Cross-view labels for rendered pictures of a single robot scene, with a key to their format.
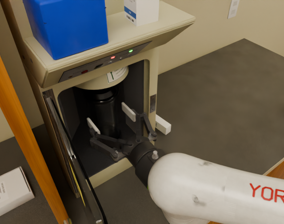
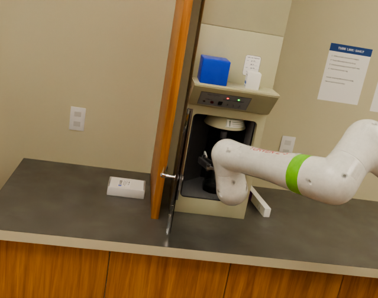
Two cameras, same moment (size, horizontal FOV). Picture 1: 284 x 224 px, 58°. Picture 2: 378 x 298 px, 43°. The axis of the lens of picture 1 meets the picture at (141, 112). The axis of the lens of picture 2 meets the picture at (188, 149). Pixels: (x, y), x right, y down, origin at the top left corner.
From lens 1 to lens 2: 1.35 m
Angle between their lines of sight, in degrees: 35
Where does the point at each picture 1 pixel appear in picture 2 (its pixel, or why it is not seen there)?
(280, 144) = (364, 261)
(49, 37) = (202, 71)
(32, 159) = (166, 131)
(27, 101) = (171, 151)
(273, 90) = not seen: outside the picture
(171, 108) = (283, 209)
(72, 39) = (210, 76)
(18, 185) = (138, 186)
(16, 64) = (179, 119)
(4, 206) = (125, 189)
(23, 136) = (170, 114)
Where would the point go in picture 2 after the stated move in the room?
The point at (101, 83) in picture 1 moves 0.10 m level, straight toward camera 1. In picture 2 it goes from (221, 125) to (214, 130)
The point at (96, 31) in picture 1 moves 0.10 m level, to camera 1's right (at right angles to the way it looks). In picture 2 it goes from (222, 77) to (246, 84)
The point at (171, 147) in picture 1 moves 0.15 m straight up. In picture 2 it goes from (261, 223) to (268, 191)
